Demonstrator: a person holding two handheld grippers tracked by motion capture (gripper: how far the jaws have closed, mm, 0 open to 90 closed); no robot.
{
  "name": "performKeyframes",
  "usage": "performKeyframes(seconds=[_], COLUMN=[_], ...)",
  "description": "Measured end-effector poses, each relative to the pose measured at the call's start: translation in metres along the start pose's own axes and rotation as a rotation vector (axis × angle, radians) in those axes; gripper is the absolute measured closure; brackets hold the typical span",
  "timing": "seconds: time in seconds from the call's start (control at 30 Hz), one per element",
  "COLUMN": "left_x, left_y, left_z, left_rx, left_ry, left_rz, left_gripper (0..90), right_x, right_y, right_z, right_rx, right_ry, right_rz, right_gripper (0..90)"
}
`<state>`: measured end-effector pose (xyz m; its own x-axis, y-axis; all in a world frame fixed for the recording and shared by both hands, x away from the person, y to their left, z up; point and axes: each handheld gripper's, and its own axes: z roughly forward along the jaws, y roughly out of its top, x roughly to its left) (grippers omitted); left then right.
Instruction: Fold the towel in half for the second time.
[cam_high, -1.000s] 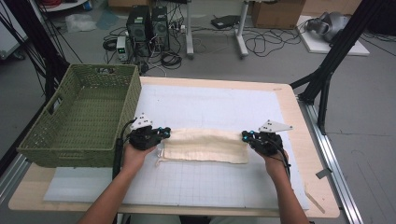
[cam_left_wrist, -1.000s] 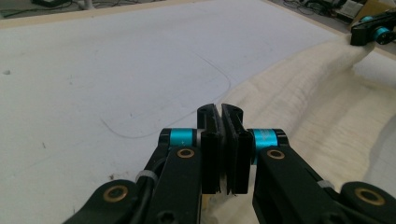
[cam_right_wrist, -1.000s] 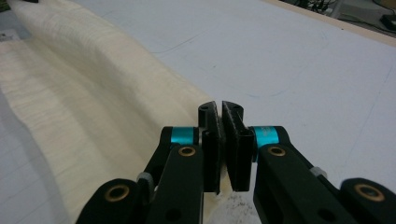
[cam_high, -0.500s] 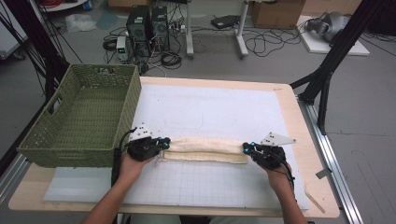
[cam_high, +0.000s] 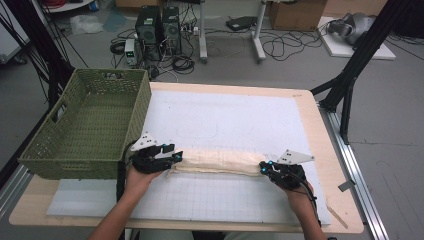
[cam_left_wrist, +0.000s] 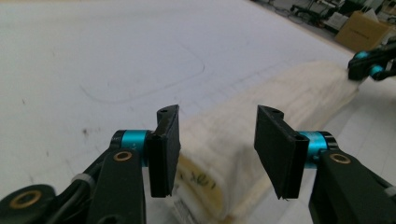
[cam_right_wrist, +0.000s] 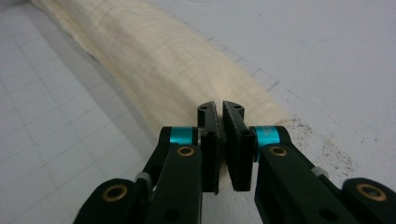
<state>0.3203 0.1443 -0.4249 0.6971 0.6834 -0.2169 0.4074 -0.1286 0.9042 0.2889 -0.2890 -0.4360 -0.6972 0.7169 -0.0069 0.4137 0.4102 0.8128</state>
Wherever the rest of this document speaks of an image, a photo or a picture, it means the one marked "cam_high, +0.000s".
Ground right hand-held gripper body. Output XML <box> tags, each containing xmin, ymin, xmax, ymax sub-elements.
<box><xmin>268</xmin><ymin>149</ymin><xmax>315</xmax><ymax>192</ymax></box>

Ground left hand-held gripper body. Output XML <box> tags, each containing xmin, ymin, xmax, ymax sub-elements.
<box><xmin>129</xmin><ymin>131</ymin><xmax>175</xmax><ymax>175</ymax></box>

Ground cream patterned cloth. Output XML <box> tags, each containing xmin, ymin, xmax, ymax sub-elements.
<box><xmin>167</xmin><ymin>147</ymin><xmax>285</xmax><ymax>178</ymax></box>

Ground green woven basket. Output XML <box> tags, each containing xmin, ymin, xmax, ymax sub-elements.
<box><xmin>18</xmin><ymin>68</ymin><xmax>153</xmax><ymax>181</ymax></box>

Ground person's right hand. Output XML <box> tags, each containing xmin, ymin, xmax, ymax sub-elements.
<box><xmin>282</xmin><ymin>182</ymin><xmax>315</xmax><ymax>208</ymax></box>

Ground person's left hand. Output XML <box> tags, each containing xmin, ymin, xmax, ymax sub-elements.
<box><xmin>124</xmin><ymin>165</ymin><xmax>165</xmax><ymax>202</ymax></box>

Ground grey tape piece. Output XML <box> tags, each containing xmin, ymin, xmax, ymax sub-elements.
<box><xmin>337</xmin><ymin>179</ymin><xmax>357</xmax><ymax>193</ymax></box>

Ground thin wooden stick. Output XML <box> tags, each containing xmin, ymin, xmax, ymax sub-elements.
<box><xmin>325</xmin><ymin>203</ymin><xmax>350</xmax><ymax>230</ymax></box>

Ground white gridded mat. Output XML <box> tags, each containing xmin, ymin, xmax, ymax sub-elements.
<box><xmin>46</xmin><ymin>89</ymin><xmax>333</xmax><ymax>225</ymax></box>

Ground small white power supply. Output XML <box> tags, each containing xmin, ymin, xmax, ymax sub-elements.
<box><xmin>124</xmin><ymin>38</ymin><xmax>138</xmax><ymax>66</ymax></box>

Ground slim black computer tower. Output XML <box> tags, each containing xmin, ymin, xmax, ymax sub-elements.
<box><xmin>161</xmin><ymin>6</ymin><xmax>183</xmax><ymax>56</ymax></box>

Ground large black computer tower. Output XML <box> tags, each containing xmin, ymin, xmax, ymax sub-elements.
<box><xmin>134</xmin><ymin>5</ymin><xmax>164</xmax><ymax>62</ymax></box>

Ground white desk leg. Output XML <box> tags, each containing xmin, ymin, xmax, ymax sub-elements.
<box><xmin>198</xmin><ymin>0</ymin><xmax>210</xmax><ymax>64</ymax></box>
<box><xmin>251</xmin><ymin>0</ymin><xmax>268</xmax><ymax>64</ymax></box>

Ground white floor board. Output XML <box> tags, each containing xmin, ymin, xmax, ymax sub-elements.
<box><xmin>318</xmin><ymin>16</ymin><xmax>397</xmax><ymax>61</ymax></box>

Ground black flat device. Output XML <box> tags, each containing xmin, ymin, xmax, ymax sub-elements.
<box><xmin>225</xmin><ymin>15</ymin><xmax>258</xmax><ymax>32</ymax></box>

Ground clear plastic bag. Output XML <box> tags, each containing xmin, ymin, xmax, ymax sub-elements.
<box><xmin>69</xmin><ymin>14</ymin><xmax>105</xmax><ymax>36</ymax></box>

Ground brown cardboard box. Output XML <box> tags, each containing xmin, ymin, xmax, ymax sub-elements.
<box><xmin>269</xmin><ymin>0</ymin><xmax>328</xmax><ymax>32</ymax></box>

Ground grey headset device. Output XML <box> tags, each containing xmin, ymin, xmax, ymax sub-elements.
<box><xmin>327</xmin><ymin>12</ymin><xmax>376</xmax><ymax>46</ymax></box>

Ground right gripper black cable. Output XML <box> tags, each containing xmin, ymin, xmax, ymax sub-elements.
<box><xmin>293</xmin><ymin>171</ymin><xmax>323</xmax><ymax>228</ymax></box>

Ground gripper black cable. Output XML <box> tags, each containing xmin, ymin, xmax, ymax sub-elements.
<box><xmin>116</xmin><ymin>142</ymin><xmax>138</xmax><ymax>240</ymax></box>
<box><xmin>293</xmin><ymin>171</ymin><xmax>323</xmax><ymax>228</ymax></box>

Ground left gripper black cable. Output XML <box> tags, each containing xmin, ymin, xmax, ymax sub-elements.
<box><xmin>116</xmin><ymin>142</ymin><xmax>138</xmax><ymax>240</ymax></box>

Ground aluminium floor rail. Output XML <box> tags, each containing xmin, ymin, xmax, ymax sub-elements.
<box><xmin>0</xmin><ymin>164</ymin><xmax>33</xmax><ymax>218</ymax></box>
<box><xmin>319</xmin><ymin>108</ymin><xmax>390</xmax><ymax>240</ymax></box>

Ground coiled black cable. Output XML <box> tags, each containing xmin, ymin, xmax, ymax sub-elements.
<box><xmin>171</xmin><ymin>54</ymin><xmax>196</xmax><ymax>75</ymax></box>

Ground tangled black floor cables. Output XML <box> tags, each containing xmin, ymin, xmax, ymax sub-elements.
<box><xmin>261</xmin><ymin>28</ymin><xmax>325</xmax><ymax>62</ymax></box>

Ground black metal stand frame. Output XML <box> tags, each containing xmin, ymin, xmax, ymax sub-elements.
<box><xmin>309</xmin><ymin>0</ymin><xmax>415</xmax><ymax>145</ymax></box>

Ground black stand with cables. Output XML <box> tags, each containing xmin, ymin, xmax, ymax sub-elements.
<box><xmin>2</xmin><ymin>0</ymin><xmax>76</xmax><ymax>110</ymax></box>

